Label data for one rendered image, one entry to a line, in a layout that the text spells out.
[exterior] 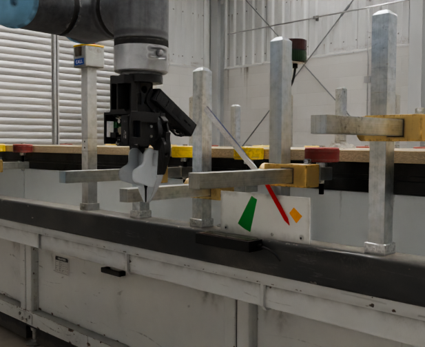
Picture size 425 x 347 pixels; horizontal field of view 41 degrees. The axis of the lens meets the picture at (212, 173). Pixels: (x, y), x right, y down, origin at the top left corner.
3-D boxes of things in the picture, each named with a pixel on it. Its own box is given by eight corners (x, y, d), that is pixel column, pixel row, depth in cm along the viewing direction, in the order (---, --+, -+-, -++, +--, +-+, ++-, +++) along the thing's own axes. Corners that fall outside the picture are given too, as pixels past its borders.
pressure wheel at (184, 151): (198, 183, 168) (199, 144, 168) (171, 183, 168) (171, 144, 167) (198, 182, 176) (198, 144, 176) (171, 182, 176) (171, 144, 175)
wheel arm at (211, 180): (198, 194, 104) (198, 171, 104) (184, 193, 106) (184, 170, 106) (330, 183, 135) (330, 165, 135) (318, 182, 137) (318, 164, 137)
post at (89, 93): (87, 211, 181) (87, 66, 178) (78, 209, 184) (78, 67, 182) (99, 209, 184) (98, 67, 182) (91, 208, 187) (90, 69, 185)
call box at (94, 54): (85, 67, 177) (85, 42, 176) (73, 69, 182) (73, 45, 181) (104, 70, 182) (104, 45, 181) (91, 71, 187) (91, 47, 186)
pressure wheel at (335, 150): (326, 196, 130) (326, 145, 129) (297, 194, 135) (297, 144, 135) (345, 194, 135) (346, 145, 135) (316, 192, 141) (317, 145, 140)
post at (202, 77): (201, 257, 146) (202, 67, 144) (191, 255, 149) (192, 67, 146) (211, 255, 149) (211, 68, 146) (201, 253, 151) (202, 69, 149)
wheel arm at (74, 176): (65, 186, 141) (65, 169, 141) (58, 186, 144) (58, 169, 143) (193, 179, 172) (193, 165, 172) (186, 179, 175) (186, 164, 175)
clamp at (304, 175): (306, 188, 122) (306, 164, 122) (257, 184, 132) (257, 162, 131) (320, 186, 126) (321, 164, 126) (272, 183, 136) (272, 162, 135)
